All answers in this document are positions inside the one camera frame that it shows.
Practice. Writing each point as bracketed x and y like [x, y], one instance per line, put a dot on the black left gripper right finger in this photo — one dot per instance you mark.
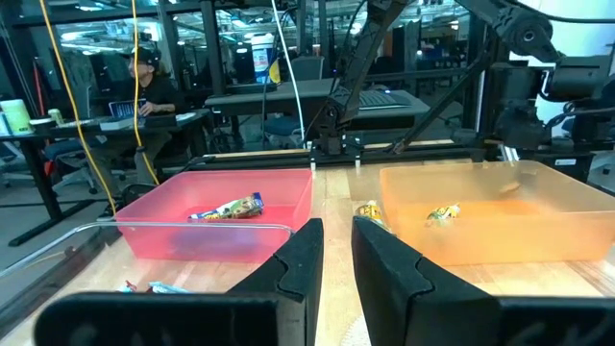
[394, 298]

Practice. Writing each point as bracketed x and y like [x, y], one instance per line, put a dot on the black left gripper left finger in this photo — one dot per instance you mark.
[288, 298]

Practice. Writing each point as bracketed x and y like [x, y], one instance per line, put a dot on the blue orange granola bar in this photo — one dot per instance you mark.
[442, 215]

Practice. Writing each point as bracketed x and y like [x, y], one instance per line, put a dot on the blue green granola bar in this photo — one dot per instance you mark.
[235, 209]

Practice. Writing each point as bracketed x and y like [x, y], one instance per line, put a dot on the red green granola bar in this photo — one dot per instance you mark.
[127, 287]

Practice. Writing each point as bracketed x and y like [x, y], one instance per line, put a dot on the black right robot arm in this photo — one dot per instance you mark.
[358, 62]

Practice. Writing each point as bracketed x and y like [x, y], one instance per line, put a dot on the green orange granola bar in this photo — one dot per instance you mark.
[370, 211]

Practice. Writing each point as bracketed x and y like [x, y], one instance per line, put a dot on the grey side table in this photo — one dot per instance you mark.
[307, 91]

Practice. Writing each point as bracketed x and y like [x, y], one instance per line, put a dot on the black laptop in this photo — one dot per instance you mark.
[382, 99]

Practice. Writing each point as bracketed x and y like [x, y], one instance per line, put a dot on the grey office chair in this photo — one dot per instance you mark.
[307, 67]

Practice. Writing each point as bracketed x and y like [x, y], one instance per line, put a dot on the dark side table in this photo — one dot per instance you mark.
[413, 108]

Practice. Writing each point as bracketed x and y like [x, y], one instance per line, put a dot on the red plastic bin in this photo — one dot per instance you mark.
[216, 240]

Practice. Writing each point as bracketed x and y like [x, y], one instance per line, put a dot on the white blue barrel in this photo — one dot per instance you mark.
[262, 57]

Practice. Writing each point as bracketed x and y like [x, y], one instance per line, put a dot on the orange plastic bin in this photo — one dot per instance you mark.
[504, 235]

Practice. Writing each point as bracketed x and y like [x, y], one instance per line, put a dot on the person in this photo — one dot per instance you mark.
[158, 91]

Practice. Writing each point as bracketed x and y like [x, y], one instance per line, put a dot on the small open laptop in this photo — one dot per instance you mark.
[122, 109]

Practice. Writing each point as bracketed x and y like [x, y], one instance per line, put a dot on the clear plastic bin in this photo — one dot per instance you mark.
[57, 279]

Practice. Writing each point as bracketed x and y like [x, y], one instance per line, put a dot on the black desk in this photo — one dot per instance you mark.
[72, 130]

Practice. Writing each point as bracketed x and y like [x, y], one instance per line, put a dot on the blue office chair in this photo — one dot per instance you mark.
[67, 149]

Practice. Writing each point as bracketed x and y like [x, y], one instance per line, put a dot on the small green can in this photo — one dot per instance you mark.
[55, 116]

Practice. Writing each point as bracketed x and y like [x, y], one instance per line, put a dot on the white green container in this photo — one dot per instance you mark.
[17, 117]

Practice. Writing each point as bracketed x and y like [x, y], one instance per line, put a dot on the black aluminium rig frame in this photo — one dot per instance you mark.
[269, 156]

